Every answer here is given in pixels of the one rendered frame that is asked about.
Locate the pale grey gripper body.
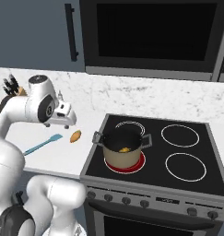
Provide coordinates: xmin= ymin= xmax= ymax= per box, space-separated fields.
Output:
xmin=42 ymin=110 xmax=78 ymax=128

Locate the orange-brown potato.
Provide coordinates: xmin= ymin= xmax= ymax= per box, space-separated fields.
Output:
xmin=69 ymin=129 xmax=83 ymax=145

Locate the blue spatula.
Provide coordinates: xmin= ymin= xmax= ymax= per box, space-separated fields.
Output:
xmin=22 ymin=133 xmax=65 ymax=157

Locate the wooden knife block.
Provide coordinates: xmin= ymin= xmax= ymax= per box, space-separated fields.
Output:
xmin=2 ymin=74 xmax=28 ymax=97

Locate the grey-blue cupboard door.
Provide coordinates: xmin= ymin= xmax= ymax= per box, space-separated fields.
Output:
xmin=0 ymin=0 xmax=87 ymax=74

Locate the black microwave oven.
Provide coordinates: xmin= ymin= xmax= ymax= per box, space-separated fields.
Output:
xmin=79 ymin=0 xmax=224 ymax=83

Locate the black hob stove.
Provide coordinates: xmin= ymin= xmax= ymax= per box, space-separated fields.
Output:
xmin=79 ymin=112 xmax=224 ymax=236

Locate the oven door with window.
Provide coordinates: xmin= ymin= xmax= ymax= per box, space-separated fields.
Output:
xmin=83 ymin=198 xmax=224 ymax=236

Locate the beige pot with black handles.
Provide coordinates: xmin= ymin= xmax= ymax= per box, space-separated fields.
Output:
xmin=91 ymin=127 xmax=153 ymax=170

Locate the black cupboard door handle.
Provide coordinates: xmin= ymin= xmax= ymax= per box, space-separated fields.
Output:
xmin=64 ymin=3 xmax=80 ymax=63

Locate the dark grey oven door handle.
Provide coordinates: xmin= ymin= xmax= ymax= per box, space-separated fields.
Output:
xmin=87 ymin=199 xmax=224 ymax=230

